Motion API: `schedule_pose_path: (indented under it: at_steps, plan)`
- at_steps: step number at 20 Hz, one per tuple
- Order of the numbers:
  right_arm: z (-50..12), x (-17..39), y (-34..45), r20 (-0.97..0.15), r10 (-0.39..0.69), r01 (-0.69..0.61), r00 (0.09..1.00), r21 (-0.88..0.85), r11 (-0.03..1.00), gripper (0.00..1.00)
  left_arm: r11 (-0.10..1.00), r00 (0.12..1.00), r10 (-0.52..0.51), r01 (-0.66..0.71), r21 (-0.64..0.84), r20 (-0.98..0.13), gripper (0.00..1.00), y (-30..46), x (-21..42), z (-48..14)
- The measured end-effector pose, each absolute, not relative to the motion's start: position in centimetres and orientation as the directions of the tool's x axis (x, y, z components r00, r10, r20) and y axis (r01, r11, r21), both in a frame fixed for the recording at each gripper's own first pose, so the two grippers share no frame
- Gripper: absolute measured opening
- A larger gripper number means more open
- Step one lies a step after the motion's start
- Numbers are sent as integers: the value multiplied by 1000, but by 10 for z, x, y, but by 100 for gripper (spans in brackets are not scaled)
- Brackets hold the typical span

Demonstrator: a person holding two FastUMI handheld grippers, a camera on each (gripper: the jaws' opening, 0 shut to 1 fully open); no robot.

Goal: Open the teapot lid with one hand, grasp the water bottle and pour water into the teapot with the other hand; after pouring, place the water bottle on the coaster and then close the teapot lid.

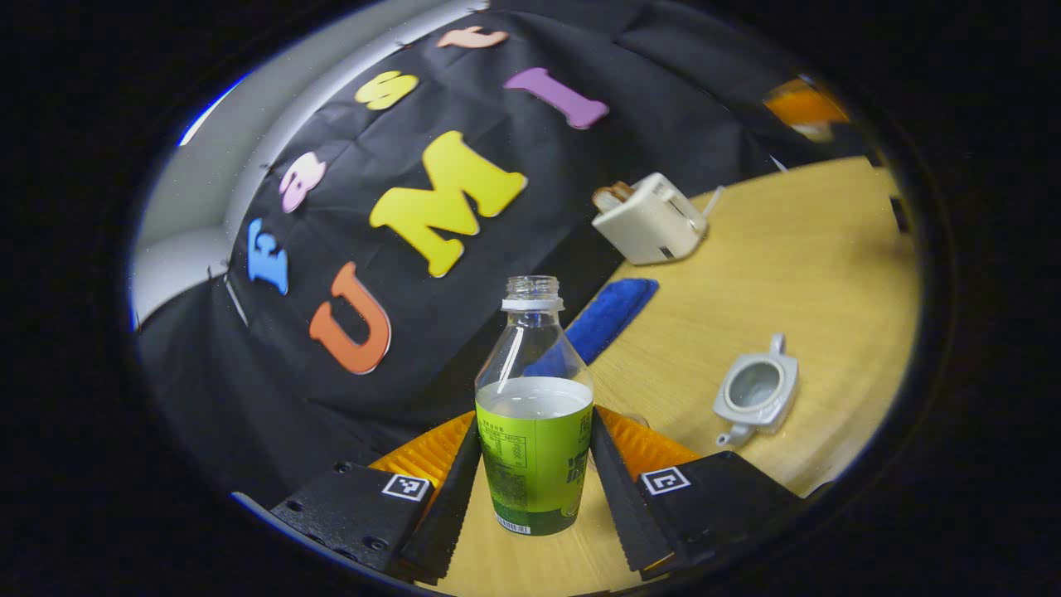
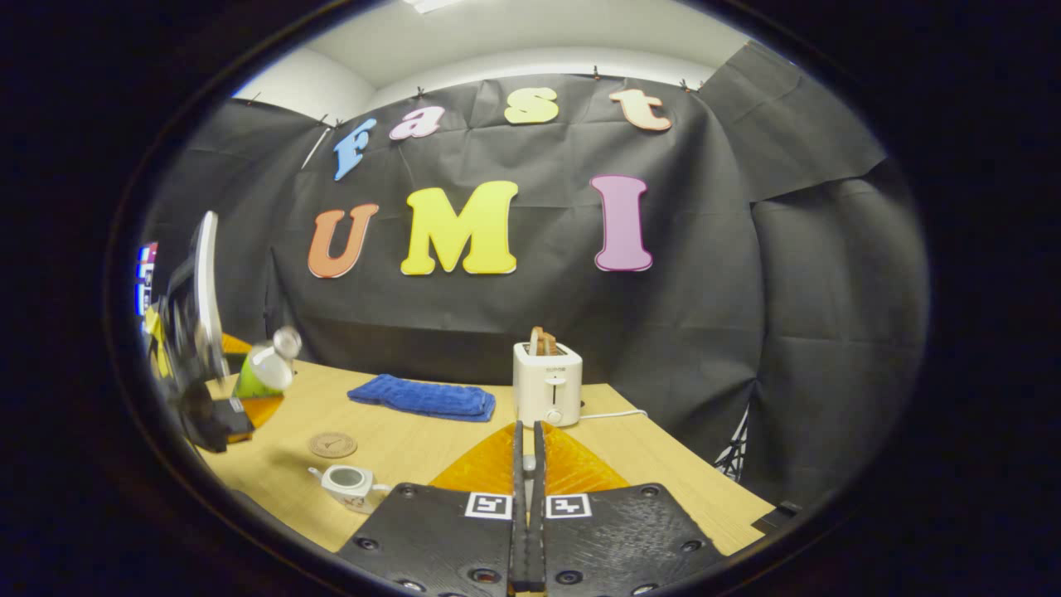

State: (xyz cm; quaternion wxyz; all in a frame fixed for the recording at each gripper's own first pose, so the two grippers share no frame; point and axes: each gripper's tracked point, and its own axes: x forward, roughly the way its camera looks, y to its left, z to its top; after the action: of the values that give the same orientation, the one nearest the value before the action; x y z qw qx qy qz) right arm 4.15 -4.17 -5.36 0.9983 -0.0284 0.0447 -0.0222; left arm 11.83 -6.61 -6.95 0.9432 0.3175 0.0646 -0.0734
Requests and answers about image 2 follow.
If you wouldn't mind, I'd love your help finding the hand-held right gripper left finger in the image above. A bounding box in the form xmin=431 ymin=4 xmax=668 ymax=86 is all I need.
xmin=336 ymin=420 xmax=529 ymax=597

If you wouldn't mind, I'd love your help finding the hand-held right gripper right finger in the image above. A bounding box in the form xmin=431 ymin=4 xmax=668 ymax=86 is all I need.
xmin=528 ymin=420 xmax=729 ymax=597

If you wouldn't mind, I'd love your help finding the green label water bottle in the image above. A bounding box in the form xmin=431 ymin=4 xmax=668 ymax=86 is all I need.
xmin=235 ymin=326 xmax=303 ymax=400

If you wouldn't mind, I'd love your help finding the round wooden coaster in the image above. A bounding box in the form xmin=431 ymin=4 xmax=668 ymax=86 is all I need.
xmin=309 ymin=432 xmax=359 ymax=459

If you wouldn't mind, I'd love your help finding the white teacup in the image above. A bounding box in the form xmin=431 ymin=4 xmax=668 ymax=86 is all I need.
xmin=308 ymin=464 xmax=391 ymax=516

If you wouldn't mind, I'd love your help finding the computer monitor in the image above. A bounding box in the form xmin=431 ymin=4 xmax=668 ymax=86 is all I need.
xmin=134 ymin=242 xmax=159 ymax=317

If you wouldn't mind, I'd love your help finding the blue towel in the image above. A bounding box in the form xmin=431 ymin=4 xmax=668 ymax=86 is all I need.
xmin=347 ymin=374 xmax=497 ymax=424

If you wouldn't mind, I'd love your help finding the black metal stand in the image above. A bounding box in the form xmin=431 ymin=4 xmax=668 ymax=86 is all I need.
xmin=716 ymin=405 xmax=752 ymax=483

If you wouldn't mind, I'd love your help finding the white toaster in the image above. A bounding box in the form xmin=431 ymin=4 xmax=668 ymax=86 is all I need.
xmin=513 ymin=341 xmax=584 ymax=429

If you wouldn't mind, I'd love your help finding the black backdrop cloth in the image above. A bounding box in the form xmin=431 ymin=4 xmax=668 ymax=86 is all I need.
xmin=141 ymin=41 xmax=929 ymax=507

